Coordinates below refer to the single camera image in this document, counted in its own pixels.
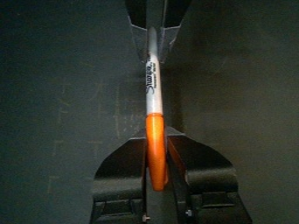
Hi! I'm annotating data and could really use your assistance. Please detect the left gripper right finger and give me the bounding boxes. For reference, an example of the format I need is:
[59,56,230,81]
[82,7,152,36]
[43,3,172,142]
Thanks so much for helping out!
[164,125,254,224]

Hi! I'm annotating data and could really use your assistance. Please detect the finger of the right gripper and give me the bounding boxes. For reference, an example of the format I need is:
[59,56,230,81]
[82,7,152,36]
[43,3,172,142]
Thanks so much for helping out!
[158,0,192,65]
[124,0,151,64]

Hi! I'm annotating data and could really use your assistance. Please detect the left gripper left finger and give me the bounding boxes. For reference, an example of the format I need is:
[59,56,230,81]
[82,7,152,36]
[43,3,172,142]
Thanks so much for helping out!
[88,128,151,224]

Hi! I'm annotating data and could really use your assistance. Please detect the grey marker pen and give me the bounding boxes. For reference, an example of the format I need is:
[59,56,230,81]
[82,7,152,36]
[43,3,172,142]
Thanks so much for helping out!
[144,26,170,193]

